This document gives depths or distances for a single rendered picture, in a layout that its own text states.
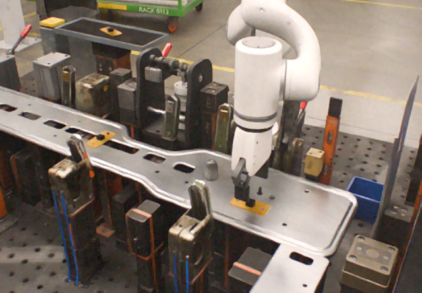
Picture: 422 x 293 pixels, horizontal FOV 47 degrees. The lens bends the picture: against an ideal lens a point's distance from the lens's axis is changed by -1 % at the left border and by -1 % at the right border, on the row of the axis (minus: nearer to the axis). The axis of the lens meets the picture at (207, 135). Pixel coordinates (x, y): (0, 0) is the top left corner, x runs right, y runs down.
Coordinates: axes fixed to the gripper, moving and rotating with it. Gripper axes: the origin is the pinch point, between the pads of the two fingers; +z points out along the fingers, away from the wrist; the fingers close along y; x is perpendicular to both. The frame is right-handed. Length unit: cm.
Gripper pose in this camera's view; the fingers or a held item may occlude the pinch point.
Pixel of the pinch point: (251, 184)
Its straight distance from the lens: 103.9
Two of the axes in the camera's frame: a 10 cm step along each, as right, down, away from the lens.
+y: -5.0, 4.5, -7.4
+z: 0.1, 8.6, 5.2
